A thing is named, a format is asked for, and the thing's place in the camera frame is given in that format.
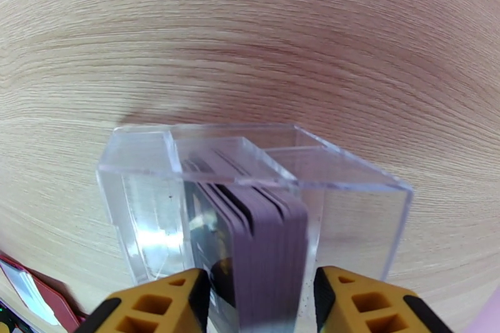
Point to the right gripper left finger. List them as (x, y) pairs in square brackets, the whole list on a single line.
[(148, 312)]

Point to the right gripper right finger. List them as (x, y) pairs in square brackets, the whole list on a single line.
[(363, 312)]

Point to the clear acrylic card box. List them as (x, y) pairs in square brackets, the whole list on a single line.
[(148, 226)]

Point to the red leather card holder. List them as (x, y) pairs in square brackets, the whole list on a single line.
[(62, 306)]

